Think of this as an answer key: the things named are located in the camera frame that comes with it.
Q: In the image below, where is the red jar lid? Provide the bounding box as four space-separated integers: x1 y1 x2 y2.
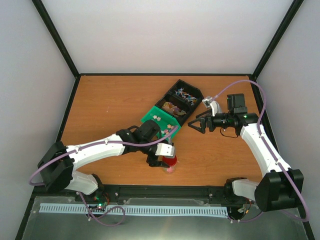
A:
162 156 178 167

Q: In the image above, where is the clear plastic jar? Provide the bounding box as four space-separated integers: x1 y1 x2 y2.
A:
162 165 177 174

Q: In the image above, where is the black bin with popsicle candies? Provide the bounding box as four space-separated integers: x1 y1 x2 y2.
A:
155 93 195 126

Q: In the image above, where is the green plastic candy bin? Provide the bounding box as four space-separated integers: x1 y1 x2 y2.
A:
140 106 181 138

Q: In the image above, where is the black bin with lollipops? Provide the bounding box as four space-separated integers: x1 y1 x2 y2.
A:
168 79 204 111

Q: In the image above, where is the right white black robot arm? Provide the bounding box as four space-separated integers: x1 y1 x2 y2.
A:
188 93 304 212

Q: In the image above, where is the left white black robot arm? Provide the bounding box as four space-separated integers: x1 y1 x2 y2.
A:
37 120 175 202

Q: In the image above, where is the metal sheet panel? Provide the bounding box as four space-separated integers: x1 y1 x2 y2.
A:
16 196 314 240

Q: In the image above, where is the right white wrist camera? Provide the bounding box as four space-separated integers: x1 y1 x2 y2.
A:
202 96 222 117

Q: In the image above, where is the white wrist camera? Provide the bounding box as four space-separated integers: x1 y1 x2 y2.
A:
202 96 222 117
155 143 176 158

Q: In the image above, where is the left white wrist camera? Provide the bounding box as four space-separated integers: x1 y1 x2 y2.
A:
155 143 176 158

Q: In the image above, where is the black aluminium frame rail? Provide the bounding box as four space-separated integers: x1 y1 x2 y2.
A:
32 183 300 205

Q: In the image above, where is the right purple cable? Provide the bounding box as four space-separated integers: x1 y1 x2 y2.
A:
207 79 311 223

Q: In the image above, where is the light blue slotted cable duct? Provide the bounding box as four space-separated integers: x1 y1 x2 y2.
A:
38 203 228 218

